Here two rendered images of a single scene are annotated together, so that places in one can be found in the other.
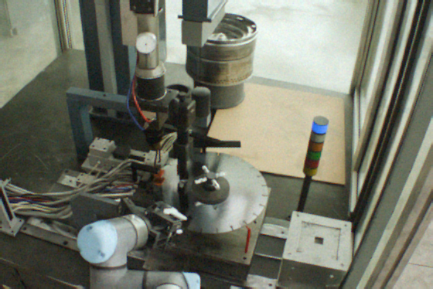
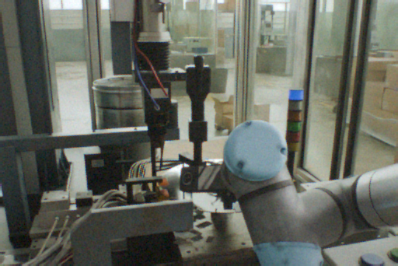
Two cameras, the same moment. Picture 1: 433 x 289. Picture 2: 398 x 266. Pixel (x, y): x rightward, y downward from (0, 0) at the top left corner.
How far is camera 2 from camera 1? 0.71 m
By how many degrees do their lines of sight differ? 34
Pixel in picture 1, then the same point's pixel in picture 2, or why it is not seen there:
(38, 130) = not seen: outside the picture
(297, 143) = not seen: hidden behind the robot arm
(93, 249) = (267, 150)
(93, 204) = (113, 222)
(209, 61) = (130, 110)
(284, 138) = not seen: hidden behind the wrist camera
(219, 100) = (141, 154)
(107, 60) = (26, 118)
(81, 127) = (18, 187)
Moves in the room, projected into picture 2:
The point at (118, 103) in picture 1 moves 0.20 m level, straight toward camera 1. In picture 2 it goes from (73, 137) to (109, 154)
